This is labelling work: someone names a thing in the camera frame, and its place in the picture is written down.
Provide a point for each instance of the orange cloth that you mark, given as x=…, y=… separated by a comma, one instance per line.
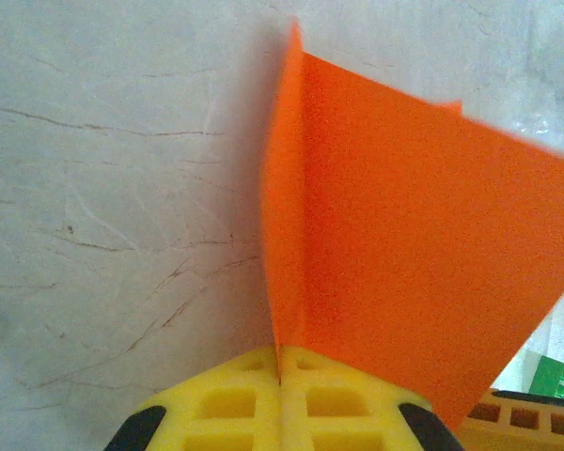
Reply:
x=404, y=235

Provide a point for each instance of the green toy brick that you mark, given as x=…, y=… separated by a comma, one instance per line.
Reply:
x=547, y=378

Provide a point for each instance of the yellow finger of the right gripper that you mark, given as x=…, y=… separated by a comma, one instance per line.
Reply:
x=521, y=423

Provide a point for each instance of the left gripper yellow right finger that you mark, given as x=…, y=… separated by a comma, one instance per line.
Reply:
x=348, y=418

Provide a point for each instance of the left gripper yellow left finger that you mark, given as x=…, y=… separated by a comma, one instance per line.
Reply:
x=225, y=413

